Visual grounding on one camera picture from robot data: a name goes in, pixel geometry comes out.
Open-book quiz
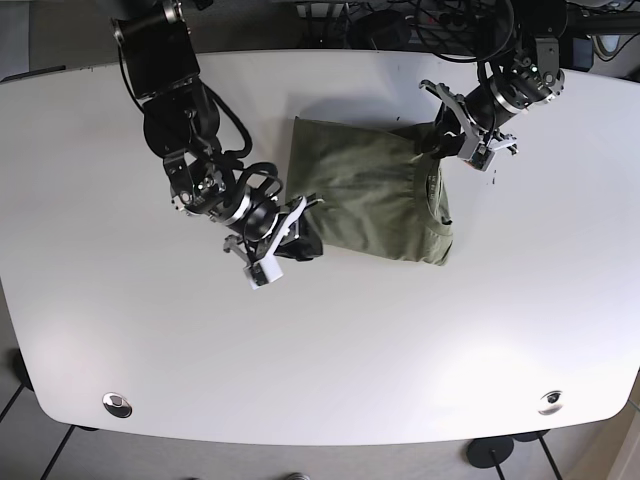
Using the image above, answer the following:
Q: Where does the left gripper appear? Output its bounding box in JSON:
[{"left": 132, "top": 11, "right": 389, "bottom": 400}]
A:
[{"left": 419, "top": 37, "right": 565, "bottom": 160}]

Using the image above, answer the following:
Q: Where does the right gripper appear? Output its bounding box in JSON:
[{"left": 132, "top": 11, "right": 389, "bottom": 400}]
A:
[{"left": 167, "top": 154, "right": 324, "bottom": 262}]

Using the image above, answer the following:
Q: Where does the dark olive green cloth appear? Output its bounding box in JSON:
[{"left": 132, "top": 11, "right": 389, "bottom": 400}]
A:
[{"left": 285, "top": 118, "right": 454, "bottom": 266}]

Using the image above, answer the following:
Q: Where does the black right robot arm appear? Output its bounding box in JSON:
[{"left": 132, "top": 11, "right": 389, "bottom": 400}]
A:
[{"left": 102, "top": 1, "right": 323, "bottom": 262}]

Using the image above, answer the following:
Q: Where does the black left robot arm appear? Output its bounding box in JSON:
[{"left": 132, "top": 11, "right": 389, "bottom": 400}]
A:
[{"left": 420, "top": 1, "right": 568, "bottom": 171}]

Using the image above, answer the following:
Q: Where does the black power adapter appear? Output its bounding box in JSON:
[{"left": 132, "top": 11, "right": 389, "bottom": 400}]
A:
[{"left": 346, "top": 10, "right": 411, "bottom": 50}]

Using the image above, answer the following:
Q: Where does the black electronics box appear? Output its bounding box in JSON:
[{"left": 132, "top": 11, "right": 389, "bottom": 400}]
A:
[{"left": 571, "top": 37, "right": 594, "bottom": 72}]

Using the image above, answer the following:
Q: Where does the grey sneaker shoe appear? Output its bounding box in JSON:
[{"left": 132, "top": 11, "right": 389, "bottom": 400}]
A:
[{"left": 283, "top": 472, "right": 311, "bottom": 480}]

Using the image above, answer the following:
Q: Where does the left chrome table grommet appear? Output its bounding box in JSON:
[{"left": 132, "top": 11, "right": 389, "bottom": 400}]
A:
[{"left": 102, "top": 392, "right": 133, "bottom": 419}]

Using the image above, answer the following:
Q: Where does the chrome table grommet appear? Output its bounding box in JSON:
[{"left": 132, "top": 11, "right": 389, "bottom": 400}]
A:
[
  {"left": 102, "top": 392, "right": 133, "bottom": 419},
  {"left": 537, "top": 390, "right": 564, "bottom": 416}
]

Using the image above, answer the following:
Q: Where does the black round stand base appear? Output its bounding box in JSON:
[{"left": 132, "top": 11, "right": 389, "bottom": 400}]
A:
[{"left": 465, "top": 436, "right": 514, "bottom": 469}]

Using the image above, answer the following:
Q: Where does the right chrome table grommet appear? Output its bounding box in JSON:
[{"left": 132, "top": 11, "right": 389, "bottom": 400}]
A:
[{"left": 537, "top": 390, "right": 564, "bottom": 416}]

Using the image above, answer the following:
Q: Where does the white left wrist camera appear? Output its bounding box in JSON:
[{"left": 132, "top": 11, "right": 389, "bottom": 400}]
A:
[{"left": 464, "top": 145, "right": 495, "bottom": 172}]

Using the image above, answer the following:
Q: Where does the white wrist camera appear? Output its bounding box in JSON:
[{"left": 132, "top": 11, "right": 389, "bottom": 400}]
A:
[
  {"left": 464, "top": 145, "right": 495, "bottom": 172},
  {"left": 243, "top": 256, "right": 283, "bottom": 290}
]

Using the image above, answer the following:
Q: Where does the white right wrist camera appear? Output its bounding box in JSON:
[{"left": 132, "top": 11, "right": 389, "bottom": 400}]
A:
[{"left": 243, "top": 256, "right": 283, "bottom": 290}]

